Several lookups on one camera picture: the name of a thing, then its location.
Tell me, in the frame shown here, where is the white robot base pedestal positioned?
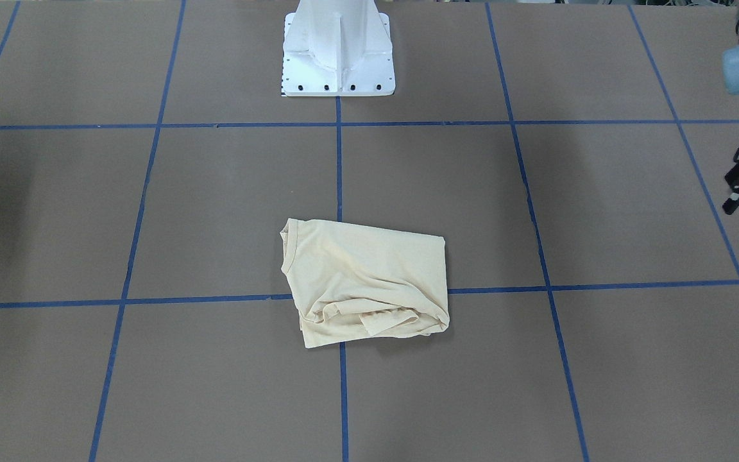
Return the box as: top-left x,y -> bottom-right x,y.
281,1 -> 396,98

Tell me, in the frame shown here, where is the beige long-sleeve printed shirt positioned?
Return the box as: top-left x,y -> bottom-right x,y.
280,218 -> 450,349

